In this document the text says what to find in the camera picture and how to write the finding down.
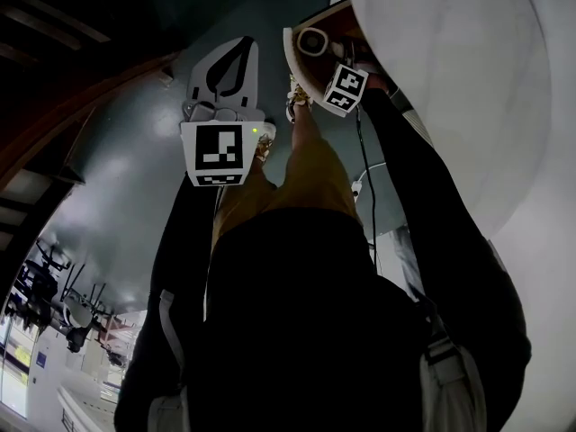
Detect white tray with brown interior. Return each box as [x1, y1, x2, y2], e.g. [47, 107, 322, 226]
[282, 0, 366, 107]

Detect person's left forearm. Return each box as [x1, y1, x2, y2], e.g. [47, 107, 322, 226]
[149, 176, 218, 297]

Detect person's left white shoe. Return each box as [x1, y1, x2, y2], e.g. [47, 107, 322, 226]
[255, 121, 278, 162]

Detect person's right forearm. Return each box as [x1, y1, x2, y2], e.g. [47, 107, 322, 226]
[359, 74, 452, 225]

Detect white hair dryer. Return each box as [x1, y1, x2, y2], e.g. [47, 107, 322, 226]
[294, 25, 346, 60]

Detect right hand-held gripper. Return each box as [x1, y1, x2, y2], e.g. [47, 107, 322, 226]
[321, 35, 382, 119]

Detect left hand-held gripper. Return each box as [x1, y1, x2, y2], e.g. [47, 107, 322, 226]
[179, 36, 267, 189]

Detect person's white shoe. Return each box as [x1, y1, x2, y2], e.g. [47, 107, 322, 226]
[255, 121, 278, 162]
[284, 74, 314, 124]

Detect person's black jacket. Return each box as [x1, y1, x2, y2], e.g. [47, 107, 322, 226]
[113, 208, 533, 432]

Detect person's right white shoe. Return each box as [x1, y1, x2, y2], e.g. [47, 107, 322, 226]
[284, 74, 314, 124]

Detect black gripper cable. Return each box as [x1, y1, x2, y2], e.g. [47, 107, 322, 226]
[354, 104, 383, 279]

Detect person's tan trousers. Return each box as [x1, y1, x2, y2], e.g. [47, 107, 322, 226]
[210, 101, 362, 252]

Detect grey backpack strap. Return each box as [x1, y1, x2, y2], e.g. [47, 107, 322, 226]
[418, 302, 490, 432]
[147, 288, 191, 432]

